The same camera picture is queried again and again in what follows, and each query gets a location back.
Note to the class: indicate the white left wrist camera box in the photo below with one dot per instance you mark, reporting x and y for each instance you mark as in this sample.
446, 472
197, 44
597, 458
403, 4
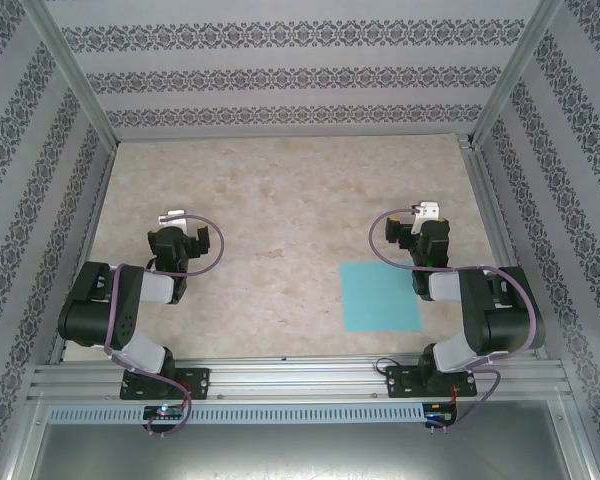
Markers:
172, 219

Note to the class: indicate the grey metal sheet panel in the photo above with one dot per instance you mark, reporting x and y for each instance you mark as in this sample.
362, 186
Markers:
300, 452

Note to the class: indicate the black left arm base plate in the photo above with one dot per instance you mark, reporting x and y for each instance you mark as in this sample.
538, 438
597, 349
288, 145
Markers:
200, 382

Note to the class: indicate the aluminium frame post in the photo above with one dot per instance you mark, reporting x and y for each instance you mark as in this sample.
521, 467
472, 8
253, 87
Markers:
517, 70
72, 75

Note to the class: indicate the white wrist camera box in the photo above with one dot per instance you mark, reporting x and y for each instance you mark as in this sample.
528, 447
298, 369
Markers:
427, 210
172, 219

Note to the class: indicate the aluminium mounting rail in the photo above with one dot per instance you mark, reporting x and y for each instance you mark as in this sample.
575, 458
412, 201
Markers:
300, 380

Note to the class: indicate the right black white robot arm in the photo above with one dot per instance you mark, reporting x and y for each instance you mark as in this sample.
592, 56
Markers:
500, 320

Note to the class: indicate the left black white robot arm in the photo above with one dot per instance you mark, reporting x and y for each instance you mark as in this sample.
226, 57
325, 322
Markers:
130, 300

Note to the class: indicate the aluminium side rail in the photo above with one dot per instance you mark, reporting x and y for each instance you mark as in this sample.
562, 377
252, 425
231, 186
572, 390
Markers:
82, 260
500, 250

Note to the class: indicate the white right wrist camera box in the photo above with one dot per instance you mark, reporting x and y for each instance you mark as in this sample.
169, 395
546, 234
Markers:
427, 210

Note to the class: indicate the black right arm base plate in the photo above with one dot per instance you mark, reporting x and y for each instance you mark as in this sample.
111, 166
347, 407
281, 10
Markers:
400, 382

